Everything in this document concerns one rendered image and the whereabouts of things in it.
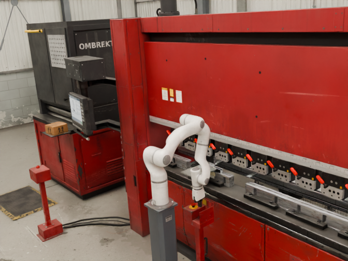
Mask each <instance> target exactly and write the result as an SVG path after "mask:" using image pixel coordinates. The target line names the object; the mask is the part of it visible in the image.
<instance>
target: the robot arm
mask: <svg viewBox="0 0 348 261"><path fill-rule="evenodd" d="M180 124H181V125H182V126H181V127H178V128H176V129H175V130H174V131H173V132H172V133H171V134H170V135H169V136H168V138H167V139H166V145H165V147H164V148H163V149H160V148H157V147H153V146H149V147H147V148H145V150H144V152H143V160H144V163H145V165H146V167H147V169H148V171H149V173H150V177H151V190H152V199H150V200H149V201H148V206H149V207H150V208H152V209H156V210H162V209H167V208H170V207H171V206H172V205H173V204H174V201H173V199H172V198H170V197H169V196H168V180H167V172H166V170H165V169H164V167H166V166H168V165H169V164H170V162H171V161H172V158H173V155H174V153H175V150H176V148H177V147H178V145H179V144H180V143H181V142H182V141H183V140H184V139H186V138H187V137H189V136H191V135H194V134H198V139H197V145H196V151H195V161H197V162H198V163H199V164H200V166H201V168H199V167H194V168H192V169H191V178H192V187H193V190H192V198H193V200H194V202H195V203H196V202H197V203H198V206H199V207H202V200H203V199H204V197H205V191H204V188H203V185H207V184H208V182H209V179H210V166H209V164H208V162H207V160H206V155H207V149H208V144H209V138H210V128H209V126H208V125H207V124H206V123H205V122H204V120H203V118H201V117H198V116H195V115H191V114H183V115H181V117H180ZM201 170H202V172H201Z"/></svg>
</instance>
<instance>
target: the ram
mask: <svg viewBox="0 0 348 261"><path fill-rule="evenodd" d="M144 55H145V63H146V77H147V89H148V103H149V115H150V116H153V117H157V118H160V119H164V120H168V121H172V122H176V123H179V124H180V117H181V115H183V114H191V115H195V116H198V117H201V118H203V120H204V122H205V123H206V124H207V125H208V126H209V128H210V132H212V133H216V134H219V135H223V136H227V137H230V138H235V139H238V140H242V141H246V142H249V143H253V144H257V145H260V146H263V147H267V148H271V149H275V150H278V151H282V152H286V153H290V154H293V155H297V156H301V157H305V158H308V159H311V160H315V161H319V162H322V163H326V164H330V165H334V166H338V167H341V168H345V169H348V47H343V46H304V45H265V44H244V43H206V42H167V41H146V42H144ZM162 88H167V93H168V100H164V99H163V97H162ZM170 89H173V96H170ZM176 90H178V91H182V103H178V102H176ZM170 98H173V101H170ZM210 139H213V140H217V141H220V142H224V143H227V144H230V145H234V146H237V147H241V148H244V149H247V150H251V151H254V152H258V153H261V154H265V155H269V156H272V157H276V158H279V159H282V160H285V161H289V162H292V163H296V164H299V165H303V166H306V167H310V168H313V169H317V170H320V171H324V172H327V173H330V174H333V175H337V176H341V177H344V178H348V174H346V173H342V172H338V171H335V170H331V169H328V168H324V167H321V166H317V165H313V164H309V163H306V162H302V161H299V160H296V159H292V158H289V157H285V156H281V155H278V154H274V153H271V152H267V151H264V150H260V149H256V148H253V147H249V146H245V145H242V144H239V143H235V142H232V141H228V140H225V139H221V138H218V137H214V136H210Z"/></svg>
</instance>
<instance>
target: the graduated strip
mask: <svg viewBox="0 0 348 261"><path fill-rule="evenodd" d="M149 117H150V119H153V120H157V121H160V122H164V123H168V124H171V125H175V126H178V127H181V126H182V125H181V124H179V123H176V122H172V121H168V120H164V119H160V118H157V117H153V116H149ZM210 136H214V137H218V138H221V139H225V140H228V141H232V142H235V143H239V144H242V145H245V146H249V147H253V148H256V149H260V150H264V151H267V152H271V153H274V154H278V155H281V156H285V157H289V158H292V159H295V160H299V161H302V162H306V163H309V164H313V165H317V166H321V167H324V168H328V169H331V170H335V171H338V172H342V173H346V174H348V169H345V168H341V167H338V166H334V165H330V164H326V163H322V162H319V161H315V160H312V159H308V158H305V157H301V156H297V155H293V154H290V153H286V152H282V151H278V150H275V149H271V148H267V147H263V146H260V145H257V144H253V143H249V142H246V141H242V140H238V139H235V138H230V137H227V136H223V135H219V134H216V133H212V132H210Z"/></svg>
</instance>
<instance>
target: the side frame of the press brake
mask: <svg viewBox="0 0 348 261"><path fill-rule="evenodd" d="M110 29H111V40H112V50H113V60H114V71H115V81H116V87H117V97H118V108H119V118H120V128H121V138H122V149H123V159H124V169H125V180H126V190H127V200H128V210H129V220H130V228H131V229H132V230H133V231H135V232H136V233H138V234H139V235H141V236H142V237H144V236H146V235H149V234H150V228H149V216H148V208H147V207H145V206H144V204H145V203H147V202H148V190H147V178H146V165H145V164H144V160H143V152H144V150H145V148H147V147H149V146H153V147H157V148H160V149H163V148H164V147H165V145H166V139H167V138H168V136H169V135H168V133H167V130H169V131H170V133H171V127H169V126H165V125H161V124H158V123H154V122H151V121H150V117H149V103H148V89H147V77H146V63H145V55H144V42H146V41H150V33H142V32H141V24H140V18H126V19H110ZM174 154H177V155H179V156H183V157H185V158H188V159H190V160H191V161H190V162H193V161H195V160H194V158H193V157H190V156H187V155H184V154H182V153H179V152H178V147H177V148H176V150H175V153H174Z"/></svg>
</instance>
